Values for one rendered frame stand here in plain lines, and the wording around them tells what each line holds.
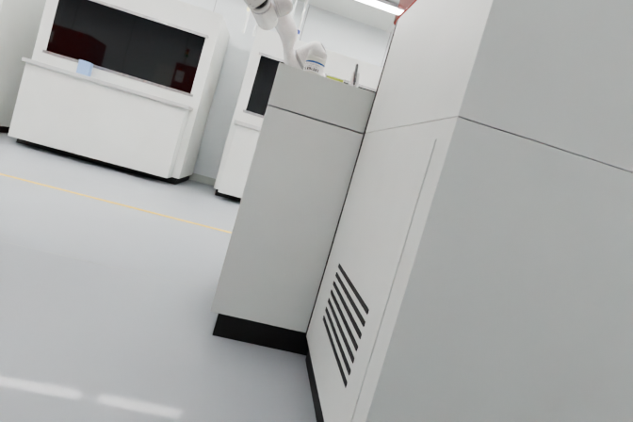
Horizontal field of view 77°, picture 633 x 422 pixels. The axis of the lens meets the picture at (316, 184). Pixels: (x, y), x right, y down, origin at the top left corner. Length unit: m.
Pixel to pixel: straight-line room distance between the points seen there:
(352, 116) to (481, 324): 0.83
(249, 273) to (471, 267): 0.85
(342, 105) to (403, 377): 0.90
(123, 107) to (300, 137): 3.56
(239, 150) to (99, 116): 1.50
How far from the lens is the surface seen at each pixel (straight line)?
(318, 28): 5.93
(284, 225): 1.40
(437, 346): 0.83
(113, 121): 4.81
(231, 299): 1.48
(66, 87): 5.02
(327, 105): 1.40
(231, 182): 4.55
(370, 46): 6.01
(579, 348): 0.98
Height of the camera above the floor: 0.67
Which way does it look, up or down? 3 degrees down
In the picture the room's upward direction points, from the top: 16 degrees clockwise
